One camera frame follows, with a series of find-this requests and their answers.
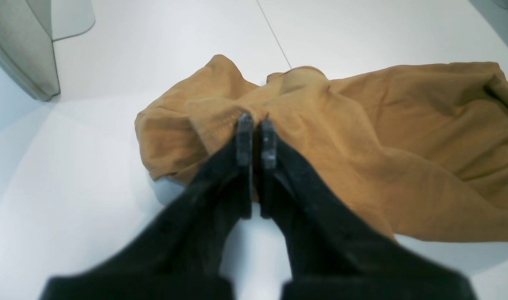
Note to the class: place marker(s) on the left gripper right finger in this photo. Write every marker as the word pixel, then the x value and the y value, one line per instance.
pixel 333 254

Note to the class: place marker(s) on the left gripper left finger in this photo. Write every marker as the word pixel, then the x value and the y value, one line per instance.
pixel 178 255

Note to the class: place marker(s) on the tan brown t-shirt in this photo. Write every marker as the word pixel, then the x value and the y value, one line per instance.
pixel 420 151

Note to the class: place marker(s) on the grey padded panel left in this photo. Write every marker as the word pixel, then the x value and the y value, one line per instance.
pixel 28 30

